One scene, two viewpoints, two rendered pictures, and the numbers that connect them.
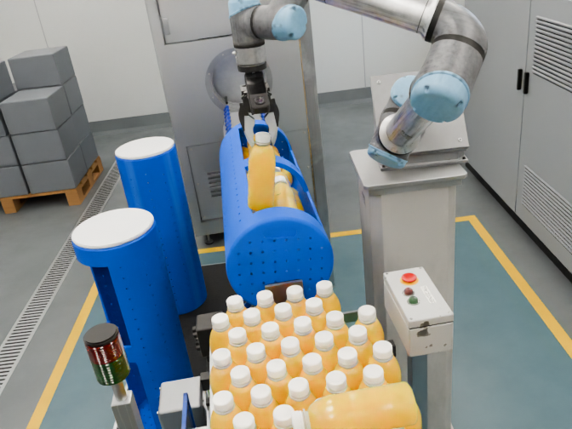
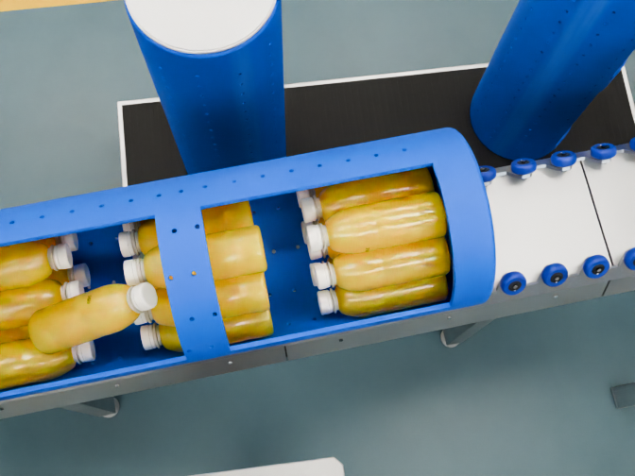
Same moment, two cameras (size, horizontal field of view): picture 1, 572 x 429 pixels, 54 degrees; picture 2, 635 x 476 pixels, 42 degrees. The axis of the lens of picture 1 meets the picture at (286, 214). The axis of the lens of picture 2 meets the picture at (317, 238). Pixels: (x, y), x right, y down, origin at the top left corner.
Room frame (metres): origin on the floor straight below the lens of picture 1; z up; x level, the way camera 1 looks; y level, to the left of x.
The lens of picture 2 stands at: (1.82, -0.25, 2.33)
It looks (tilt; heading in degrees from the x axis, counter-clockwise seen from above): 75 degrees down; 77
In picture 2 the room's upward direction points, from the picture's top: 6 degrees clockwise
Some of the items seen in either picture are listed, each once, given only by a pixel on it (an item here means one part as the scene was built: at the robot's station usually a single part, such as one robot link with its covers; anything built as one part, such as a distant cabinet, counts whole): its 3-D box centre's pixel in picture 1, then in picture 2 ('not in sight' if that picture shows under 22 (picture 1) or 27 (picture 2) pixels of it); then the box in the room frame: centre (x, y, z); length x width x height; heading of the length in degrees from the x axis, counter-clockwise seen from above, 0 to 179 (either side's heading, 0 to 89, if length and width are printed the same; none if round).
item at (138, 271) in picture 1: (142, 329); (222, 91); (1.76, 0.60, 0.59); 0.28 x 0.28 x 0.88
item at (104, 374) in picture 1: (111, 363); not in sight; (0.85, 0.36, 1.18); 0.06 x 0.06 x 0.05
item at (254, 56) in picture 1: (249, 54); not in sight; (1.40, 0.04, 1.61); 0.08 x 0.08 x 0.05
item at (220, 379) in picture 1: (229, 393); not in sight; (0.93, 0.17, 0.99); 0.07 x 0.07 x 0.19
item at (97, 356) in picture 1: (104, 345); not in sight; (0.85, 0.36, 1.23); 0.06 x 0.06 x 0.04
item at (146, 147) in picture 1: (145, 147); not in sight; (2.58, 0.62, 1.03); 0.28 x 0.28 x 0.01
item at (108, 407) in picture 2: not in sight; (80, 399); (1.33, -0.04, 0.31); 0.06 x 0.06 x 0.63; 4
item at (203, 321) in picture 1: (214, 335); not in sight; (1.20, 0.23, 0.95); 0.10 x 0.07 x 0.10; 94
